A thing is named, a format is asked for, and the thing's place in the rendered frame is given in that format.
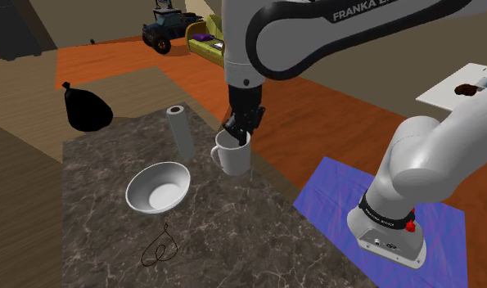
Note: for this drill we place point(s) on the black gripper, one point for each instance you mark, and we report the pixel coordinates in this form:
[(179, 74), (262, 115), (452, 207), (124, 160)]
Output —
[(246, 101)]

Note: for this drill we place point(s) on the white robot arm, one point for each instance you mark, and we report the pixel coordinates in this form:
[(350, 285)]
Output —
[(426, 131)]

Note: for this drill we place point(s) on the white mug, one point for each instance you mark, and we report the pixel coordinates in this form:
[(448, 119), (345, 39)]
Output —
[(237, 157)]

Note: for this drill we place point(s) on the grey paper towel roll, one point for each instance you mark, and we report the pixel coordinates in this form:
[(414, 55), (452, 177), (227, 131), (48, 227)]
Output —
[(181, 133)]

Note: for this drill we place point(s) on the yellow sofa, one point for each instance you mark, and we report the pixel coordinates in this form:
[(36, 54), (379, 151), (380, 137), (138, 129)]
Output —
[(207, 46)]

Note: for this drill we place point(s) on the white bowl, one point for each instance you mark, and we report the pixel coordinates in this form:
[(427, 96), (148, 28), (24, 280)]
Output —
[(147, 187)]

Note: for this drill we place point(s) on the purple patterned robot stand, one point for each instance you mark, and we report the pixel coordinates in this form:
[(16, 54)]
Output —
[(331, 199)]

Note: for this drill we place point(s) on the dark blue toy off-road car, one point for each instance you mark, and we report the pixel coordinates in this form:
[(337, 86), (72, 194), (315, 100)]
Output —
[(165, 28)]

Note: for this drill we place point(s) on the black tied bag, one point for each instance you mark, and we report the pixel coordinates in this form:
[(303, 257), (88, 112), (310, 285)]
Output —
[(85, 111)]

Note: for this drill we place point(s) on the white table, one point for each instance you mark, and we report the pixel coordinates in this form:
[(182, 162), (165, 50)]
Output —
[(440, 93)]

